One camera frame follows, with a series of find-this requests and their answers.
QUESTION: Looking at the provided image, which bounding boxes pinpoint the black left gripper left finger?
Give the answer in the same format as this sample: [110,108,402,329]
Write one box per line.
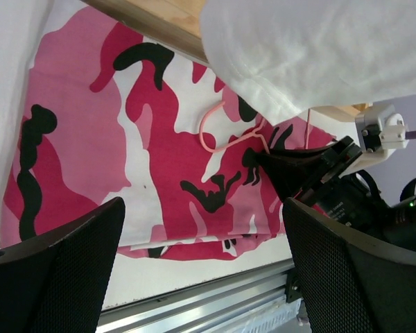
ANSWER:
[0,197,125,332]

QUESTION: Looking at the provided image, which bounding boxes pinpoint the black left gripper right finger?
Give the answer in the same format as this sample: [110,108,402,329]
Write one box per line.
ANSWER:
[283,198,416,332]

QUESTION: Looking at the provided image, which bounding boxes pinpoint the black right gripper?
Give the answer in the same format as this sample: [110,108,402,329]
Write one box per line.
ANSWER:
[256,137,416,252]

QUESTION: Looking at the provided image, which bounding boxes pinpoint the pink wire clothes hanger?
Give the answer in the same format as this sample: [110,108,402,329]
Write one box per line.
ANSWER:
[187,101,313,158]

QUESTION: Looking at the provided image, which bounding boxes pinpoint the pink camouflage trousers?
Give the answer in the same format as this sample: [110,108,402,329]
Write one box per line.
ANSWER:
[0,6,337,261]

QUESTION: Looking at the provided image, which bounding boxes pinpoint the white printed t-shirt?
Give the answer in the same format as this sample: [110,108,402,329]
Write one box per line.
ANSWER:
[199,0,416,125]

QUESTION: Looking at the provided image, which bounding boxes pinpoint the wooden clothes rack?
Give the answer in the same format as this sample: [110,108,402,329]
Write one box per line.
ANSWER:
[92,1,373,123]

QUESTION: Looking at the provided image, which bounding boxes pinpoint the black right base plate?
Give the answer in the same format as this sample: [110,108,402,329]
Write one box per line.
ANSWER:
[285,268,302,304]

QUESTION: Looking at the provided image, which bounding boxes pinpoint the slotted cable duct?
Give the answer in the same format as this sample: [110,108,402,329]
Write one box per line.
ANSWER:
[221,301,313,333]

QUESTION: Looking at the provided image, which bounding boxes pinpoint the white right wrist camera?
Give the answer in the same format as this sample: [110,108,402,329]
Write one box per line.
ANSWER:
[341,103,408,176]

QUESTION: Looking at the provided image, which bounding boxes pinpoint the aluminium frame rail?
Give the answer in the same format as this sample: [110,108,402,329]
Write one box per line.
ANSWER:
[96,259,294,332]

